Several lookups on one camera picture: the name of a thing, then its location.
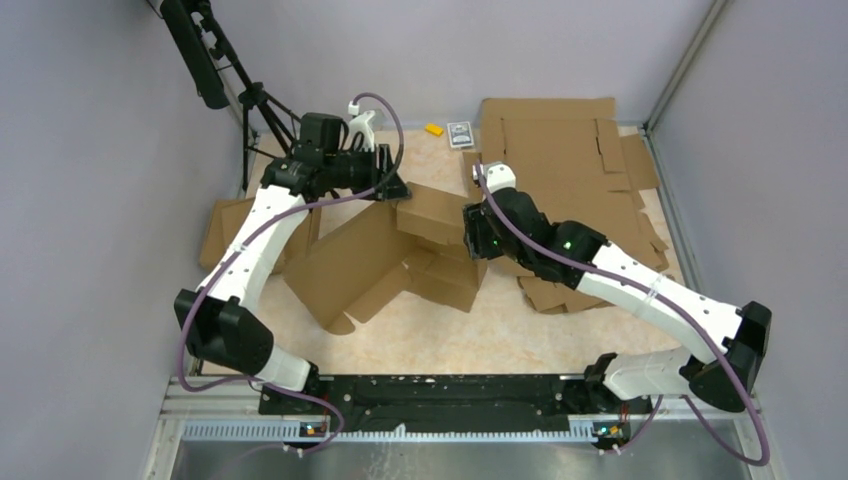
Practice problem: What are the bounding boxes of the stack of flat cardboard blanks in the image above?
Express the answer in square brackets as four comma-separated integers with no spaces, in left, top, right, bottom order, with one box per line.
[461,97,672,315]

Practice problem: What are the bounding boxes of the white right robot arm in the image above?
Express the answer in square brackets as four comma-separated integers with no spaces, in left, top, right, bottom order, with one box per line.
[462,187,772,412]

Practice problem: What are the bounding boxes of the small printed card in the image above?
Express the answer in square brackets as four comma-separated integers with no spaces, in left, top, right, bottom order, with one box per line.
[446,121,475,150]

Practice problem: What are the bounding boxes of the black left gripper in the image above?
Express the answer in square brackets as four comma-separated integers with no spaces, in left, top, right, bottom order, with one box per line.
[326,143,412,202]

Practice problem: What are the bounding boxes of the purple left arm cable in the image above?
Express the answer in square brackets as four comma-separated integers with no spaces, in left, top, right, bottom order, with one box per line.
[175,91,407,458]

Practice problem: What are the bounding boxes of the large cardboard box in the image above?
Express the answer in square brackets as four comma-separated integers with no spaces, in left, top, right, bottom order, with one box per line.
[283,183,487,335]

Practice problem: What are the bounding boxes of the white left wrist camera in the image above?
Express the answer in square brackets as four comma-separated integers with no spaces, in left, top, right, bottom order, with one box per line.
[348,100,382,152]

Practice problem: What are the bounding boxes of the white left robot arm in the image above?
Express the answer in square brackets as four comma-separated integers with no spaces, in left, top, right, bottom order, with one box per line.
[174,104,410,414]

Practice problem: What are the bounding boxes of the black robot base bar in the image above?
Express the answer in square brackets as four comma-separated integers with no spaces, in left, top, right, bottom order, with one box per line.
[258,374,653,433]

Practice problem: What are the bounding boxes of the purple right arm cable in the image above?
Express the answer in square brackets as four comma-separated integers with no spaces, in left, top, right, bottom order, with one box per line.
[471,162,772,468]

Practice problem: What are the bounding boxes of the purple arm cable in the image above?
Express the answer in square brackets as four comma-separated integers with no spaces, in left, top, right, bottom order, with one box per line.
[471,162,772,468]
[175,91,407,458]

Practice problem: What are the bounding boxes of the black camera tripod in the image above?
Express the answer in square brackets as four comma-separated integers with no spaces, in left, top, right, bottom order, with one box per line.
[148,0,301,191]

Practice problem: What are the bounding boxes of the folded cardboard box at left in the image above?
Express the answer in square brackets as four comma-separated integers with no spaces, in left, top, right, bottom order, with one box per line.
[198,196,323,275]

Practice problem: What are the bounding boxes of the yellow rectangular block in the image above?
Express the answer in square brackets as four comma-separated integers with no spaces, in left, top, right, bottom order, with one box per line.
[424,123,444,137]

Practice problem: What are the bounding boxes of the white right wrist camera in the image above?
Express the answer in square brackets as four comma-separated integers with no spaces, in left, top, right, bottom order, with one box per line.
[472,162,517,193]

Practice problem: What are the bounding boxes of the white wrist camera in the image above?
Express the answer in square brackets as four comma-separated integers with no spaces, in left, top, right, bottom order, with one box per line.
[348,100,382,152]
[472,162,517,193]

